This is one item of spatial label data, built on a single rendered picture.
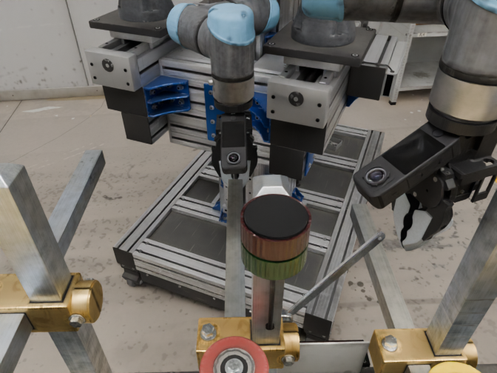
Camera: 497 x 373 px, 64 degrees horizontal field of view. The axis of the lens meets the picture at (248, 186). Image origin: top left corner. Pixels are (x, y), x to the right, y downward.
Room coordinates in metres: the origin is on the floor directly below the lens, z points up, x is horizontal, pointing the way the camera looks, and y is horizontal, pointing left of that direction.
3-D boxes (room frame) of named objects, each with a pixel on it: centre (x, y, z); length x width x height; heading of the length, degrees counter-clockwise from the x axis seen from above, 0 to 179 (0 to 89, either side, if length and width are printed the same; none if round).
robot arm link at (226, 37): (0.68, 0.03, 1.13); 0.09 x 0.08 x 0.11; 41
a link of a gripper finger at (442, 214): (0.36, -0.22, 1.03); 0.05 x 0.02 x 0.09; 21
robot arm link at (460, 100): (0.39, -0.23, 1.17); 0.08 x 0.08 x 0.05
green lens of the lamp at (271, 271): (0.25, -0.02, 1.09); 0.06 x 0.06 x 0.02
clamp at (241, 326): (0.29, 0.00, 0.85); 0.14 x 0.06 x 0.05; 91
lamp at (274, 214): (0.25, -0.02, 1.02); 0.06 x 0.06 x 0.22; 1
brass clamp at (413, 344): (0.30, -0.25, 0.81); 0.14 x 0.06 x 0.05; 91
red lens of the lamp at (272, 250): (0.25, -0.02, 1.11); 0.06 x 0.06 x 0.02
